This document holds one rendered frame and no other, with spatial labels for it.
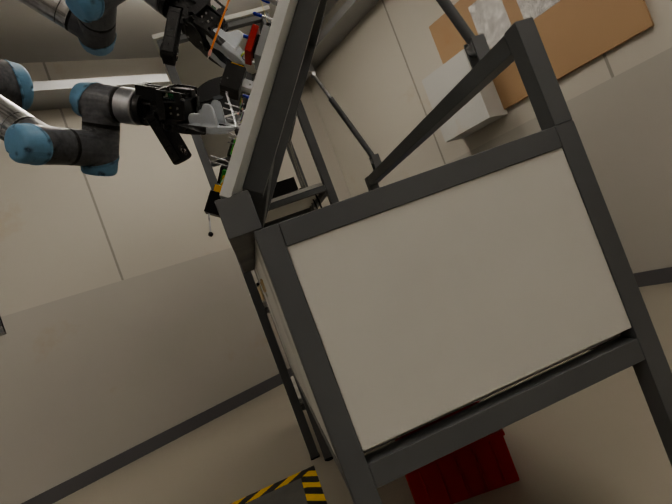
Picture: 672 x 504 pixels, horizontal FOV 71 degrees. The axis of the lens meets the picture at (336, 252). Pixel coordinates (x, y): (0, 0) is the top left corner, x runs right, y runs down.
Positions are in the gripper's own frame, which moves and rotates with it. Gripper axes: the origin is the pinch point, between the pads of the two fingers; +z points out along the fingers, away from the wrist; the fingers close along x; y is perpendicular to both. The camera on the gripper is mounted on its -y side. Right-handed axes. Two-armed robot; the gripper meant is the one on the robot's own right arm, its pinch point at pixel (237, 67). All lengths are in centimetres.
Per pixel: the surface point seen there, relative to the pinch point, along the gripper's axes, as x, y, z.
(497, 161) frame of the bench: -23, 7, 52
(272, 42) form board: -23.5, -3.7, 10.5
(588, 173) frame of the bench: -23, 17, 66
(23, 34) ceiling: 195, 18, -182
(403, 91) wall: 214, 172, 12
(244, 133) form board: -21.8, -18.1, 16.9
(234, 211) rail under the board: -20.5, -28.5, 23.7
